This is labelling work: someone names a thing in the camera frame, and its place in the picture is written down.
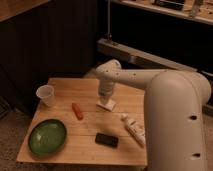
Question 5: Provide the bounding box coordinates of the white sponge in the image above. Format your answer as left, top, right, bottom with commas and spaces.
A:
96, 100, 116, 111

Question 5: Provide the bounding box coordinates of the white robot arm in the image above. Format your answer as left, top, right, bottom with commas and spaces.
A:
96, 60, 211, 171

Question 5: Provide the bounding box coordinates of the orange carrot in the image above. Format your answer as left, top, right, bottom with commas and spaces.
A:
72, 103, 83, 120

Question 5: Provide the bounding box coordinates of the wooden table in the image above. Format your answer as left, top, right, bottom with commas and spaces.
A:
16, 77, 150, 167

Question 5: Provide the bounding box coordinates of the black rectangular phone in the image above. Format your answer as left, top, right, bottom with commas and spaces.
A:
95, 133, 119, 148

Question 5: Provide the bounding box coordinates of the white tube bottle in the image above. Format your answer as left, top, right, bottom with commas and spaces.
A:
121, 114, 146, 146

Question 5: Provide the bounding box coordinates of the grey metal beam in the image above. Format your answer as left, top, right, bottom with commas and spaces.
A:
97, 38, 196, 71

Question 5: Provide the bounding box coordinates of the metal vertical pole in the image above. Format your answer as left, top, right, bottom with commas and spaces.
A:
107, 0, 111, 41

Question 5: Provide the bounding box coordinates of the clear plastic cup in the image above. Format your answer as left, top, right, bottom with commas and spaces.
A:
36, 85, 55, 107

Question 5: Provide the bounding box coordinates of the wooden shelf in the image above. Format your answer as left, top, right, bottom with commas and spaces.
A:
112, 0, 213, 26

